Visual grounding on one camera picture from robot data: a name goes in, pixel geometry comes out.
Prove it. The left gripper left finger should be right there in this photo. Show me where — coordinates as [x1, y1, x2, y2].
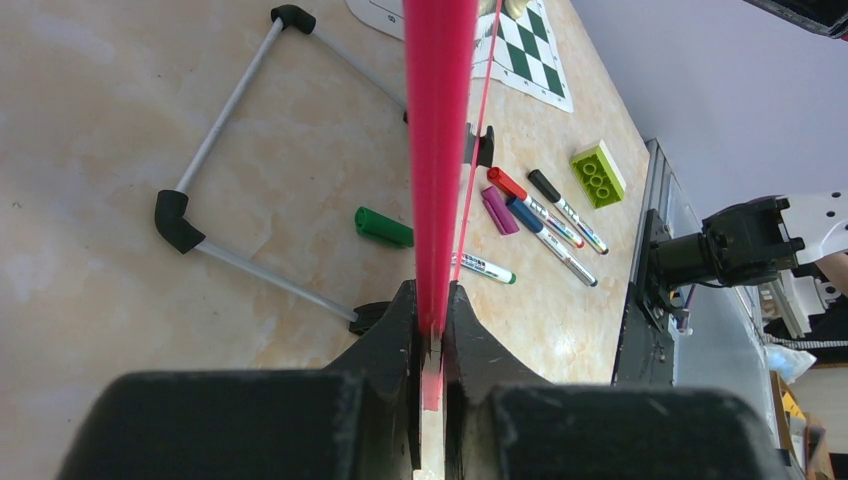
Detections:
[325, 280, 422, 479]

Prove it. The red whiteboard marker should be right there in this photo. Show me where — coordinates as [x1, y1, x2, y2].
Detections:
[487, 167, 586, 249]

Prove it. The black whiteboard marker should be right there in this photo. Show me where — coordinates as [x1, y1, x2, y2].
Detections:
[527, 169, 609, 255]

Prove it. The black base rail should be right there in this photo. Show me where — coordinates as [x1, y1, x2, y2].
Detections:
[612, 208, 683, 387]

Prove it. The blue whiteboard marker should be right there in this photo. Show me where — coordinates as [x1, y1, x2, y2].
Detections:
[505, 197, 598, 287]

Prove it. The magenta marker cap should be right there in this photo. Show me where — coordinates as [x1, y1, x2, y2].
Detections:
[481, 186, 520, 236]

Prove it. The pink framed whiteboard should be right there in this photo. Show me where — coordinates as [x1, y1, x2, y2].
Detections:
[153, 0, 505, 412]

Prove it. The person forearm in background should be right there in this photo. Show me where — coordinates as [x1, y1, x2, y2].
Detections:
[815, 252, 848, 296]

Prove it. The green whiteboard marker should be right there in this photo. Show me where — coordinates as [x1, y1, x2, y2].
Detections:
[354, 205, 518, 287]

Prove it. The green white chessboard mat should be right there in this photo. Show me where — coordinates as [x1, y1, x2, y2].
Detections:
[344, 0, 575, 115]

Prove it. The green white toy brick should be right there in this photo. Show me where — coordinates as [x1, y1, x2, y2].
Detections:
[569, 140, 627, 209]

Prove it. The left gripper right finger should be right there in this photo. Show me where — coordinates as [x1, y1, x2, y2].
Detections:
[443, 281, 552, 479]

